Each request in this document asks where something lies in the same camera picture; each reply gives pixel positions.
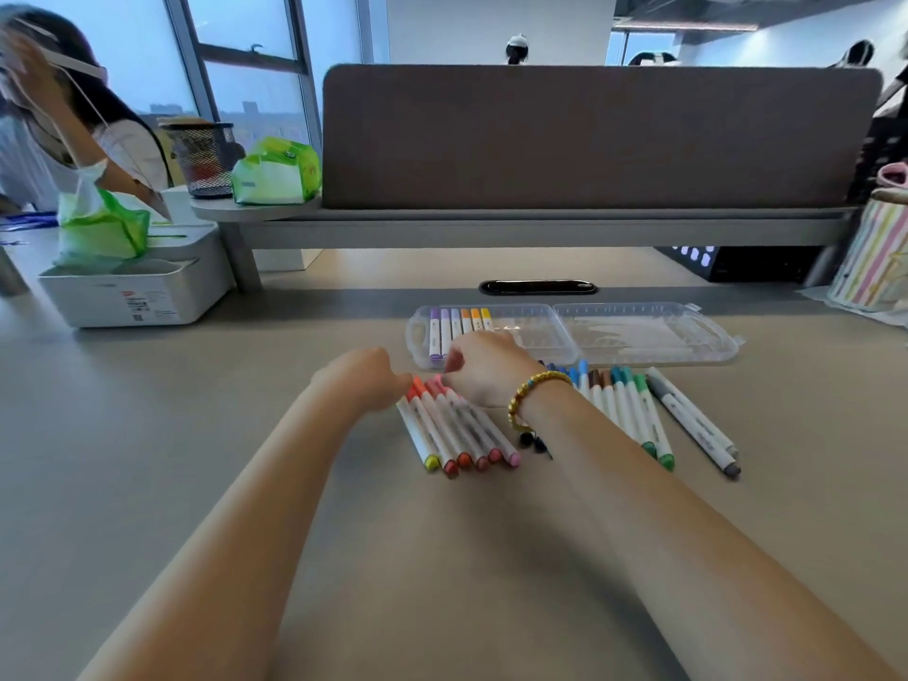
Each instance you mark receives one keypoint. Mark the black mesh pen holder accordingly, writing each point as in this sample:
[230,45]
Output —
[202,159]

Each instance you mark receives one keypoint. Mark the black smartphone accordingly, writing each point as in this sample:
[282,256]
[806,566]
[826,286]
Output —
[539,287]

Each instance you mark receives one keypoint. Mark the small white box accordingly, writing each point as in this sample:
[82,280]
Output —
[184,205]

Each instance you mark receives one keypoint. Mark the yellow-ended white marker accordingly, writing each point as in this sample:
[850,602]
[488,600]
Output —
[487,319]

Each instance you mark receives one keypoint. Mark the person's right hand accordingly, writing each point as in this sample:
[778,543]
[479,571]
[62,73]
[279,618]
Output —
[489,368]

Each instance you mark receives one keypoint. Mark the clear plastic marker case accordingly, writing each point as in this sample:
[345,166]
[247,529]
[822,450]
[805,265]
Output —
[638,336]

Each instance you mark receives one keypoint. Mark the lilac-ended white marker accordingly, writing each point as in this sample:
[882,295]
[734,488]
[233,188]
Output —
[445,333]
[456,322]

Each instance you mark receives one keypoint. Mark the white desk organizer box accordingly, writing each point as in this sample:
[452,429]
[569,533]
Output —
[142,297]

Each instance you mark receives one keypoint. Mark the white headset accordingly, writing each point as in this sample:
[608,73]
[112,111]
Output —
[78,65]

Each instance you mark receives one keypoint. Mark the grey desk riser shelf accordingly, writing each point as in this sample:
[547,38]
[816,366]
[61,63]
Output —
[8,272]
[532,232]

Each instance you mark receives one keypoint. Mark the orange-ended white marker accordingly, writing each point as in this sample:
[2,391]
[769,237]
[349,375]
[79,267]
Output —
[466,320]

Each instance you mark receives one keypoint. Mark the crumpled green tissue pack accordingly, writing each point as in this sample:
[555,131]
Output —
[103,230]

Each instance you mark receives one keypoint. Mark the purple-ended white marker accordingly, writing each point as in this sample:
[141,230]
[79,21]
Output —
[435,340]

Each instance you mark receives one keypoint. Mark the amber-ended white marker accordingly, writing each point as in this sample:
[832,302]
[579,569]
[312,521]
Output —
[476,319]

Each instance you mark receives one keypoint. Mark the person's left hand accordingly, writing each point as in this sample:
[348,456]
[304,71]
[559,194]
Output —
[362,379]

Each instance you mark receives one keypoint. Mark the person's left forearm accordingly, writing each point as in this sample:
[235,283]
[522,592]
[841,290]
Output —
[220,553]

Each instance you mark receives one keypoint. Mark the black plastic file rack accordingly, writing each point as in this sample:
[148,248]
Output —
[880,148]

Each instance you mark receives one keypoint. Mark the person's right forearm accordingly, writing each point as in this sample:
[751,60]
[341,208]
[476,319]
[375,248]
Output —
[695,553]

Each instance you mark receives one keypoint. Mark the dark window frame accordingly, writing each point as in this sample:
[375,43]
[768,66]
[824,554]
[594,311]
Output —
[245,53]

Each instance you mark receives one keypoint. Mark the group of cool-coloured white markers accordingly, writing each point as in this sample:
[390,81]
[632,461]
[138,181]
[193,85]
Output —
[642,418]

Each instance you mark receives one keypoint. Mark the white tissue paper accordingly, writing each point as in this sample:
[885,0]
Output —
[816,297]

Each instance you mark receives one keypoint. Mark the linear ceiling light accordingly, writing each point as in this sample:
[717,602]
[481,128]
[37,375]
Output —
[684,25]

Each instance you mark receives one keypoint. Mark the striped tumbler pink lid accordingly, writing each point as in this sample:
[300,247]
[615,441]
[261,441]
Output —
[876,255]

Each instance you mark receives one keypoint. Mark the brown fabric desk divider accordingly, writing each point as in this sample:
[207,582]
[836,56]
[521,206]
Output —
[603,138]

